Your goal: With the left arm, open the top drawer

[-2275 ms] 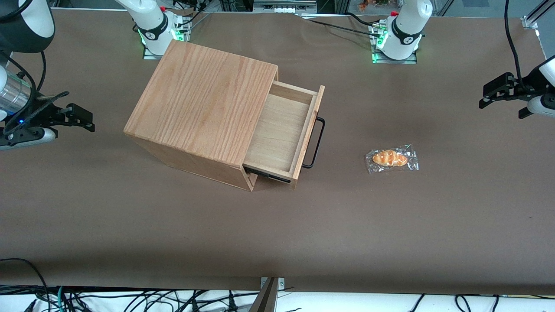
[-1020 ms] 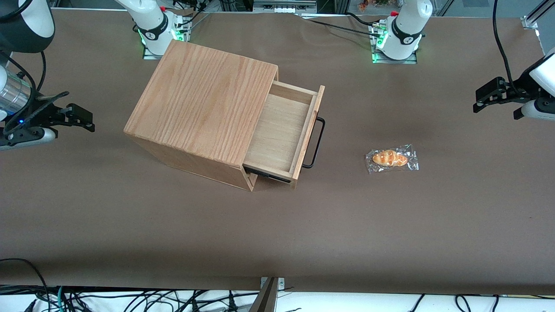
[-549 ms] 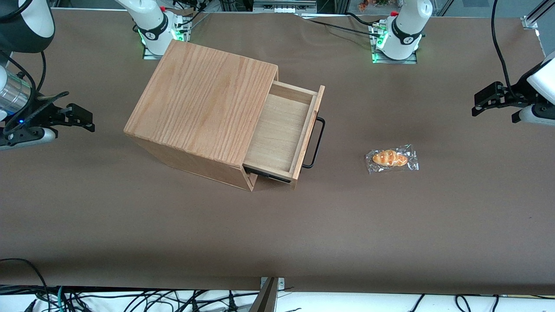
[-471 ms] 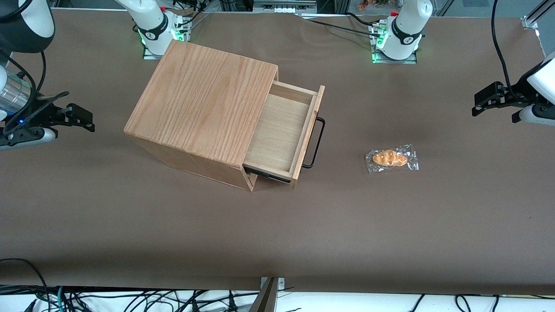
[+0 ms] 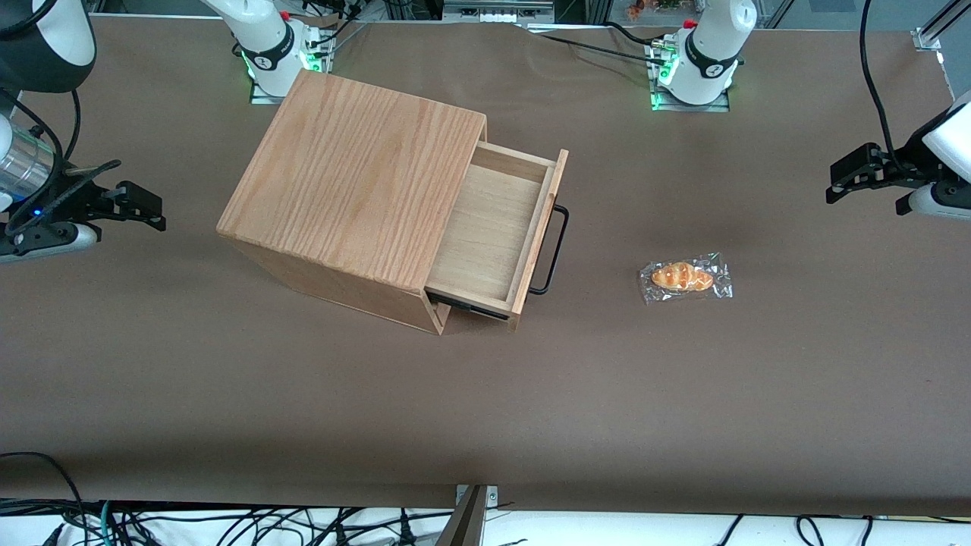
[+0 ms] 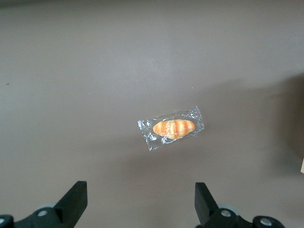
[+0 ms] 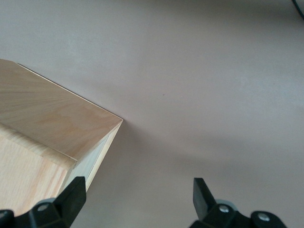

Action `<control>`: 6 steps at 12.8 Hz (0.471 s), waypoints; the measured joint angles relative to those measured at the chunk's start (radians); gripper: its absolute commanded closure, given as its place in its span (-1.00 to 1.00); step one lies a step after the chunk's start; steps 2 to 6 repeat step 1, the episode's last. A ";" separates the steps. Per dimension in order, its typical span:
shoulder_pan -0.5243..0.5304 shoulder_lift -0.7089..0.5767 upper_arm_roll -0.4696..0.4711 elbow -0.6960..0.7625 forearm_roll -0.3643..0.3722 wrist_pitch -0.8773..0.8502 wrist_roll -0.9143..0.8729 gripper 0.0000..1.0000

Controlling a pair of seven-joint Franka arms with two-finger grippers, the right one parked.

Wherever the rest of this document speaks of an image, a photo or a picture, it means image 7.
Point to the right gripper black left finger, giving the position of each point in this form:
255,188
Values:
71,202

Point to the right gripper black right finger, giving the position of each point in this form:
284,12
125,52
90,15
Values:
204,204

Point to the oak wooden drawer cabinet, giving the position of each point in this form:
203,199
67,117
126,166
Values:
47,107

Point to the brown paper table cover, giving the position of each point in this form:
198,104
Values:
190,71

